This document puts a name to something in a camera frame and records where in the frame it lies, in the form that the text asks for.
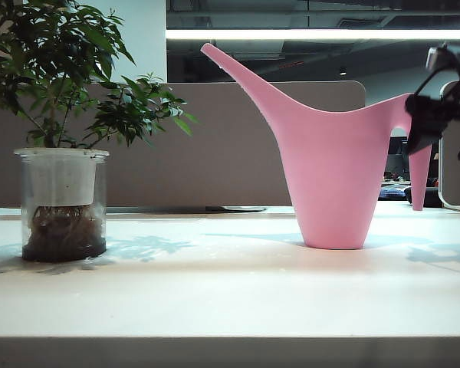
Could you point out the pink plastic watering can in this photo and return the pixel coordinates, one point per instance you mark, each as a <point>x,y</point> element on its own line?
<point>329,172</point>

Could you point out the white inner plant pot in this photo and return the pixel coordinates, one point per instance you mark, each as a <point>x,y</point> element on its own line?
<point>61,180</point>

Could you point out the green leafy plant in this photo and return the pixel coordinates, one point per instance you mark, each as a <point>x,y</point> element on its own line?
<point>61,50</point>

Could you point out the white-edged brown divider panel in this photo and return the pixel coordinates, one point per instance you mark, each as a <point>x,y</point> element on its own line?
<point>454,176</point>

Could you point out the blue background object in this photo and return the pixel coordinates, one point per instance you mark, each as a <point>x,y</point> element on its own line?
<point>393,191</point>

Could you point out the long ceiling light strip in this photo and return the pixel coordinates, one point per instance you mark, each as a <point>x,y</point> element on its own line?
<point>291,34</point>

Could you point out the dark flat partition foot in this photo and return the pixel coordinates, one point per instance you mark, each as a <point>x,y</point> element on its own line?
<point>234,209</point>

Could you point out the brown desk partition panel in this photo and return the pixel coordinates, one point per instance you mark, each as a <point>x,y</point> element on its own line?
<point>214,153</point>

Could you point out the clear glass outer jar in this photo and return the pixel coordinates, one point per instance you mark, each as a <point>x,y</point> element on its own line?
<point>63,239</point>

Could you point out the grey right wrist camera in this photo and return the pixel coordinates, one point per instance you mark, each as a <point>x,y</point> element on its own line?
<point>436,58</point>

